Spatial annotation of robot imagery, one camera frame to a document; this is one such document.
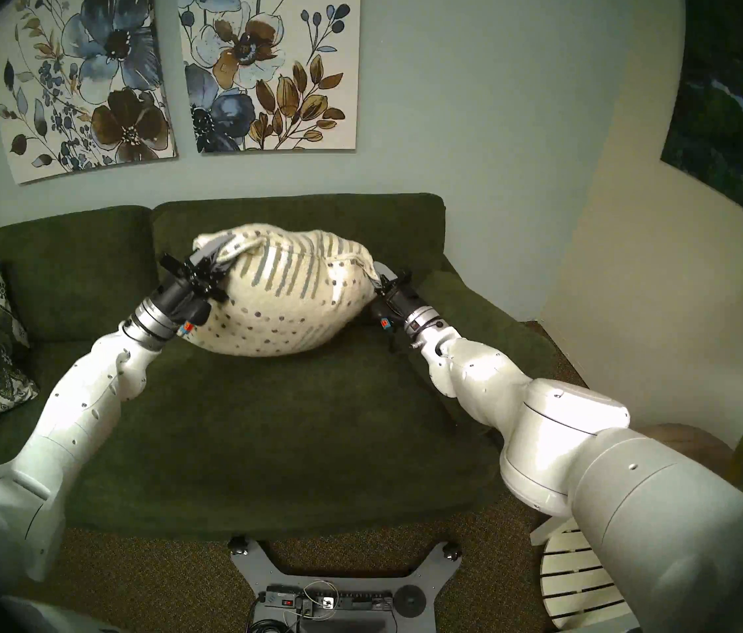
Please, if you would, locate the white slatted chair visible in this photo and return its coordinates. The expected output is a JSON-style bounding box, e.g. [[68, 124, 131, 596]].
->
[[530, 516, 636, 633]]

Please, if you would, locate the forest waterfall wall picture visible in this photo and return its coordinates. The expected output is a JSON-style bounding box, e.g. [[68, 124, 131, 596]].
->
[[660, 0, 743, 250]]

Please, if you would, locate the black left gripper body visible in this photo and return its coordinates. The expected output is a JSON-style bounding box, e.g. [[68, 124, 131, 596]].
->
[[147, 253, 230, 337]]

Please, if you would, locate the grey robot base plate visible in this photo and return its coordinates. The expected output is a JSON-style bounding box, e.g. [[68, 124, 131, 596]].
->
[[230, 536, 463, 633]]

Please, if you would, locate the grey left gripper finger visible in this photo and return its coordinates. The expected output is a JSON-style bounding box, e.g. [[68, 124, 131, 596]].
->
[[195, 237, 239, 270]]

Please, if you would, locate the thin white cable loop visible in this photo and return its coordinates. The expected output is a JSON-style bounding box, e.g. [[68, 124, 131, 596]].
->
[[299, 579, 340, 620]]

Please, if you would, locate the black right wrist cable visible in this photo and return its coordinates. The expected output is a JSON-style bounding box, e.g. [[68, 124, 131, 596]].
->
[[381, 318, 412, 355]]

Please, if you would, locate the black round knob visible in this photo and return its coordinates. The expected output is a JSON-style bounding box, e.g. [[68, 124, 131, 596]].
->
[[393, 586, 426, 618]]

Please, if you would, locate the dark green sofa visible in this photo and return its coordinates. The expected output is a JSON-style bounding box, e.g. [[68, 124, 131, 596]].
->
[[0, 192, 563, 540]]

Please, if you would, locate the black power strip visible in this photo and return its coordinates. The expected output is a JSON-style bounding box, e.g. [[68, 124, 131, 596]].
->
[[259, 586, 395, 616]]

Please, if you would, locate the floral canvas with blue flower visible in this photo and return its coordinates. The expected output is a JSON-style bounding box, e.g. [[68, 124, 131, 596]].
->
[[0, 0, 177, 185]]

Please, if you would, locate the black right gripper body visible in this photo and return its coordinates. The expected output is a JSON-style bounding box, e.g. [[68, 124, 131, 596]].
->
[[371, 274, 422, 332]]

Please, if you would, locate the floral canvas with brown leaves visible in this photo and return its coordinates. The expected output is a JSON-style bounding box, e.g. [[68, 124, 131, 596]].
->
[[175, 0, 362, 155]]

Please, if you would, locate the cream cushion with grey stripes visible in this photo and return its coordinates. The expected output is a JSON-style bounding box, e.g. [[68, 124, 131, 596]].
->
[[185, 223, 382, 357]]

